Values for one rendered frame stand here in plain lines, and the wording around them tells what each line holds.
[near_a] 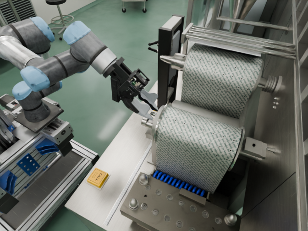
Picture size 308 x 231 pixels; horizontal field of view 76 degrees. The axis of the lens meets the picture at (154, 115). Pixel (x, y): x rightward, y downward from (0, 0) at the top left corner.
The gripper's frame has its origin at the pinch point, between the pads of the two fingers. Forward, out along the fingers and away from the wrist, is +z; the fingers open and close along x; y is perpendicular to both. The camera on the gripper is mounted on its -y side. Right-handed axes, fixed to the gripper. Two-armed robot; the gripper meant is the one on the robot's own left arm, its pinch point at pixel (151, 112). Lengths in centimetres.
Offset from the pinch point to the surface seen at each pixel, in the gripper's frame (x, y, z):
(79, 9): 334, -319, -190
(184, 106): 11.6, 2.7, 9.0
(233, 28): 69, 13, 8
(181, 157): -6.9, 2.5, 16.7
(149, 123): 1.8, -7.8, 4.0
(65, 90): 95, -212, -55
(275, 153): -6.1, 29.4, 22.9
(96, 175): -16.5, -39.6, 6.9
